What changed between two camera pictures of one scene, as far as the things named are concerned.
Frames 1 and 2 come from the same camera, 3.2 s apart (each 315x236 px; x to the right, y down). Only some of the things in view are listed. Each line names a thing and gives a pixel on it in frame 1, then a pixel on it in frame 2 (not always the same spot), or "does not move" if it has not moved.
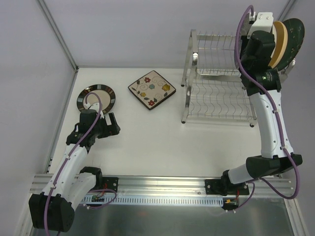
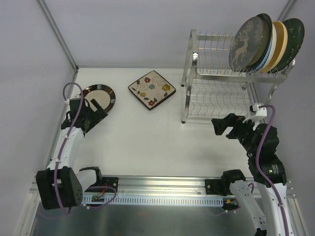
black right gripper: (245, 43) → (231, 126)
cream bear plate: (274, 33) does not move
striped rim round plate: (106, 94) does not move
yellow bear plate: (281, 45) does not move
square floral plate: (151, 89) does not move
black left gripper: (111, 124) → (93, 115)
